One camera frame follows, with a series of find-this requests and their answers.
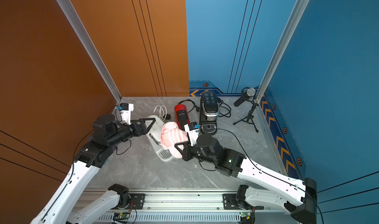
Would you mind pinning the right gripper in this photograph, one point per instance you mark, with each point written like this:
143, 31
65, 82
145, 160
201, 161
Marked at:
186, 153

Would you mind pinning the white coffee machine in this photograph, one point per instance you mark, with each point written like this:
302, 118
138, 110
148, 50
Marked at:
154, 138

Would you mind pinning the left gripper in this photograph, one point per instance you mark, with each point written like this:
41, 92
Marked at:
143, 130

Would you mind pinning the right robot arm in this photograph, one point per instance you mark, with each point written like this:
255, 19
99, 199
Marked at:
295, 197

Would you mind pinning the pink striped towel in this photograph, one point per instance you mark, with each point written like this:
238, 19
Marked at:
170, 135

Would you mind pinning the green circuit board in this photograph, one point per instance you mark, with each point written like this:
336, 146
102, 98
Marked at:
121, 218
248, 219

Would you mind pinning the aluminium front rail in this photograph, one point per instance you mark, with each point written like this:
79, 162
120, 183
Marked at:
183, 206

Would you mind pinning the black coffee machine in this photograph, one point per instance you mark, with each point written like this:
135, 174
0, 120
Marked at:
209, 111

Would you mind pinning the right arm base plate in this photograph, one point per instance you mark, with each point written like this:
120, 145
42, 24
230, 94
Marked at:
230, 203

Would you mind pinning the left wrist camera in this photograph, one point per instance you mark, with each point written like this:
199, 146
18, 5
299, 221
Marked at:
125, 110

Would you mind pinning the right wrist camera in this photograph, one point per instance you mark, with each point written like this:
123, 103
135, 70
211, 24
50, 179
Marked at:
193, 131

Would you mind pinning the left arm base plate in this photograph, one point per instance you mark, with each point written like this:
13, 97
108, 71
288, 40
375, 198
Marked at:
135, 201

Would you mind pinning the left green circuit board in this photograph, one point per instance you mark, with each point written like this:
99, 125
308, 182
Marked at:
121, 218

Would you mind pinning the right green circuit board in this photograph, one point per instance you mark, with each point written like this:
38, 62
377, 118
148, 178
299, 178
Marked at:
248, 219

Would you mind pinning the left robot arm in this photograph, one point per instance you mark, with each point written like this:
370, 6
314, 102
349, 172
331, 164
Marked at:
86, 164

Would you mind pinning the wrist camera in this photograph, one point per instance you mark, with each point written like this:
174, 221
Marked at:
193, 131
125, 110

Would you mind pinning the red Nespresso coffee machine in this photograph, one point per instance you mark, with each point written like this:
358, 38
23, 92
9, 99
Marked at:
181, 115

